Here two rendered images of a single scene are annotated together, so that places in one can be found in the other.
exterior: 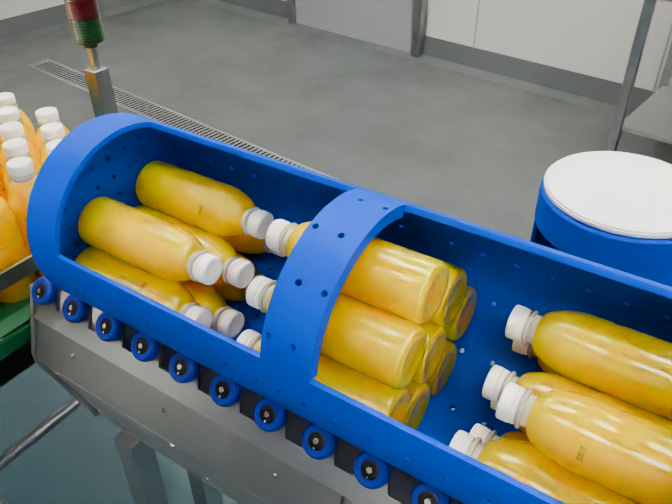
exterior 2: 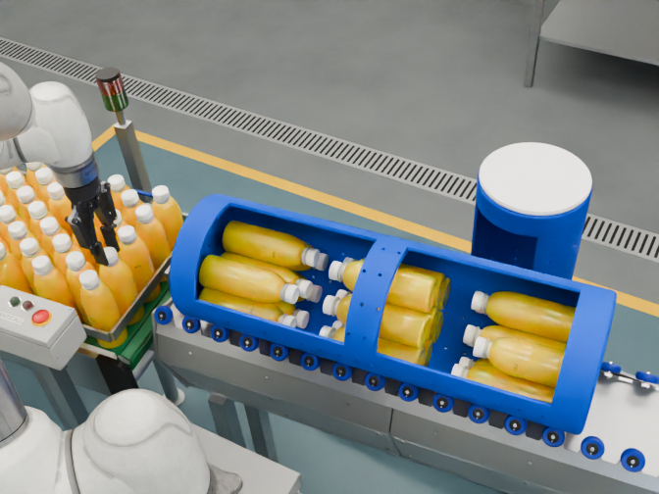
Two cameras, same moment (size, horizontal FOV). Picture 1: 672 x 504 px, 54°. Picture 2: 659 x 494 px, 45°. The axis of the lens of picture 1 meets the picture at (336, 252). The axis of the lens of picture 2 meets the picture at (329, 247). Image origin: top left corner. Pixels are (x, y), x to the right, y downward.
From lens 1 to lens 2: 0.88 m
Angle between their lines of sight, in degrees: 10
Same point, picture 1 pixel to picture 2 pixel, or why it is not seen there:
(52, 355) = (172, 355)
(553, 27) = not seen: outside the picture
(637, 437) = (539, 356)
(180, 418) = (278, 381)
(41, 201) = (180, 270)
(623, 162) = (531, 152)
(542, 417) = (495, 353)
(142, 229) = (246, 276)
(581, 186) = (504, 178)
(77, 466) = not seen: hidden behind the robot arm
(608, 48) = not seen: outside the picture
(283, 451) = (352, 390)
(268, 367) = (349, 349)
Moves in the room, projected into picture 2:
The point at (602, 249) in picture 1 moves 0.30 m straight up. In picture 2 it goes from (522, 224) to (537, 124)
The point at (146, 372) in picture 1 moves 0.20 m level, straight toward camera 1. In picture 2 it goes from (251, 357) to (297, 419)
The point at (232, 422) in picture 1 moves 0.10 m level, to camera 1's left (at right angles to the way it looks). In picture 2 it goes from (317, 378) to (272, 387)
